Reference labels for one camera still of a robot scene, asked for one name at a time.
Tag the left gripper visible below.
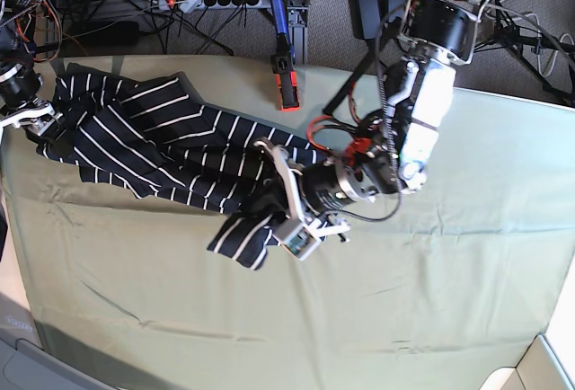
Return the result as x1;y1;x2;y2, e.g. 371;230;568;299
240;137;350;243

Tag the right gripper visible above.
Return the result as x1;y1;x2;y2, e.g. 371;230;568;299
1;98;72;156

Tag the navy white striped T-shirt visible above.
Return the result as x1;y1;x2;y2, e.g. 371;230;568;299
37;70;322;270

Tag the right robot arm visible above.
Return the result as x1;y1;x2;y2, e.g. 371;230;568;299
1;0;73;158

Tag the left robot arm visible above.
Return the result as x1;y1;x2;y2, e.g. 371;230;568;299
240;0;490;248

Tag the blue orange bar clamp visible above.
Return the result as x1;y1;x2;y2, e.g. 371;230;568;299
270;0;300;111

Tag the green table cloth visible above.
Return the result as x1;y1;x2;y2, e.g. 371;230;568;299
0;53;575;390

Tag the grey power strip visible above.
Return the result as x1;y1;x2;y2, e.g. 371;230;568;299
153;0;270;13

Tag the black power adapter left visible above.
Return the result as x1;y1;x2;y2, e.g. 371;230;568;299
349;0;380;41

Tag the black tripod stand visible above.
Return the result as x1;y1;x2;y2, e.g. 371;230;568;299
474;0;574;108

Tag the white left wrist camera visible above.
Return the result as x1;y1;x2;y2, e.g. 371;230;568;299
273;219;323;261

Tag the aluminium frame post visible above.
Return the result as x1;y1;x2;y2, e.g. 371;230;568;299
284;0;311;65

